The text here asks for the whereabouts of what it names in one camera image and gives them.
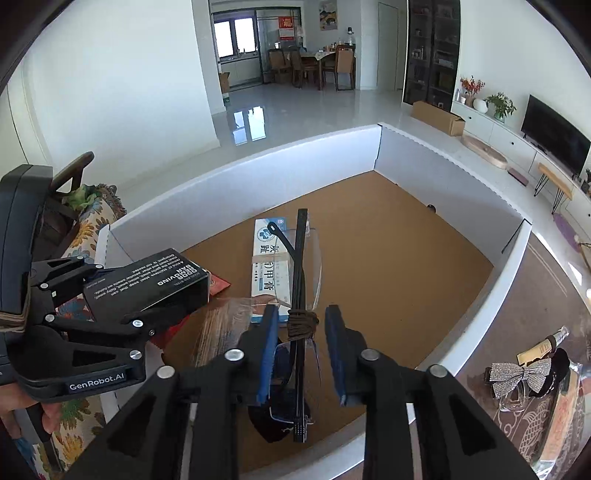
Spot white television cabinet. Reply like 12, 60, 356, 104
450, 99, 591, 241

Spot beige oval mat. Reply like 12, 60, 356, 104
462, 134, 509, 169

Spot silver cosmetic tube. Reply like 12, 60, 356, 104
517, 325, 570, 365

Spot red flower plant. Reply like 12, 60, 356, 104
460, 76, 486, 108

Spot purple mat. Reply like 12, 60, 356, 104
553, 213, 583, 246

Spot white door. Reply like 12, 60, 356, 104
378, 2, 400, 91

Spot wooden bench with metal legs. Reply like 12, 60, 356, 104
536, 162, 574, 214

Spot blue white ointment box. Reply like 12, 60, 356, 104
252, 217, 309, 325

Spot dark glass display cabinet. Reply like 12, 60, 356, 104
403, 0, 461, 112

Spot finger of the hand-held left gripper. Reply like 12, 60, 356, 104
32, 295, 208, 377
31, 254, 108, 300

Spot green potted plant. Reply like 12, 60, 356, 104
485, 92, 517, 122

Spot green cloth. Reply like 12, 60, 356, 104
62, 185, 102, 208

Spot clear glasses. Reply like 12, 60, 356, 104
249, 208, 325, 445

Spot wooden dining table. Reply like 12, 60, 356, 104
295, 51, 338, 91

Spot clear pack with pink card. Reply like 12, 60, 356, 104
536, 367, 585, 467

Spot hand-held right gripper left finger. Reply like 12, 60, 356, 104
65, 305, 280, 480

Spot dark wooden armchair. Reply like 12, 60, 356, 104
48, 151, 96, 195

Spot wooden dining chair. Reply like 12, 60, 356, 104
335, 45, 356, 91
269, 50, 287, 84

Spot person's left hand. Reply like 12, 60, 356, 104
0, 384, 62, 438

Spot black television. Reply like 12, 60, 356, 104
521, 95, 591, 179

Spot white cardboard box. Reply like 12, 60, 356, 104
95, 122, 546, 480

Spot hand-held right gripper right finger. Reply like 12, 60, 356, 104
324, 304, 539, 480

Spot brown cardboard box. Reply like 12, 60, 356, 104
411, 100, 466, 137

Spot wall painting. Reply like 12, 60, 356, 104
318, 0, 339, 31

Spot black printed box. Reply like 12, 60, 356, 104
83, 248, 212, 325

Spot silver bow hair clip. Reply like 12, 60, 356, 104
485, 357, 553, 400

